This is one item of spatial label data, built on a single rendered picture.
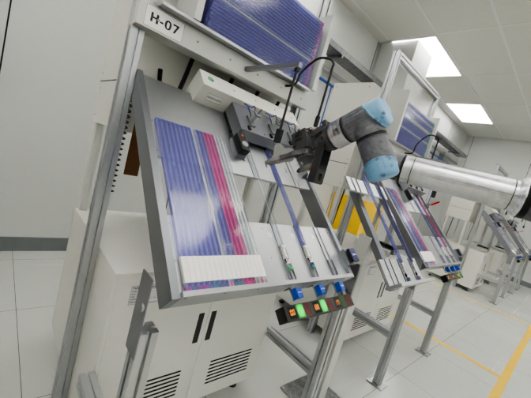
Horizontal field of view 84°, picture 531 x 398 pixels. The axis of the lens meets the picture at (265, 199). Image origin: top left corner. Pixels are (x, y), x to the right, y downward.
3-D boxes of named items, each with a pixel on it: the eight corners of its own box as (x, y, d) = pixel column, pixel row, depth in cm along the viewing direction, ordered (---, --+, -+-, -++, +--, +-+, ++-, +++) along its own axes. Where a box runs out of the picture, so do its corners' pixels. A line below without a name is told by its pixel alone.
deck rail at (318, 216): (340, 283, 109) (354, 276, 106) (338, 283, 108) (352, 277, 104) (280, 139, 142) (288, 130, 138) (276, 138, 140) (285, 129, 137)
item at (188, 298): (338, 283, 108) (354, 276, 104) (167, 309, 63) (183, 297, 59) (337, 280, 109) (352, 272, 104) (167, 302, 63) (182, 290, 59)
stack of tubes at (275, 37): (306, 87, 129) (325, 24, 125) (205, 26, 93) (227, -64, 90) (287, 87, 138) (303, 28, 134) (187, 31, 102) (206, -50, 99)
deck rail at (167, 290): (167, 308, 63) (181, 298, 59) (158, 309, 61) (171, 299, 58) (135, 85, 95) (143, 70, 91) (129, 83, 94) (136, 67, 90)
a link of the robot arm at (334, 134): (356, 145, 80) (340, 137, 74) (342, 152, 83) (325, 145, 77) (351, 122, 82) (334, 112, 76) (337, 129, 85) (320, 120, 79)
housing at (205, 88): (278, 145, 139) (299, 125, 131) (184, 113, 105) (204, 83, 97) (273, 133, 143) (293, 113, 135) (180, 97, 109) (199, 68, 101)
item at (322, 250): (342, 277, 107) (349, 274, 105) (172, 298, 62) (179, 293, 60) (322, 230, 116) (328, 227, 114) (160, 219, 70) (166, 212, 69)
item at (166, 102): (302, 196, 125) (310, 189, 122) (147, 166, 80) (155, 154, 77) (277, 137, 140) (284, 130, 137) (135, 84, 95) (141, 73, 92)
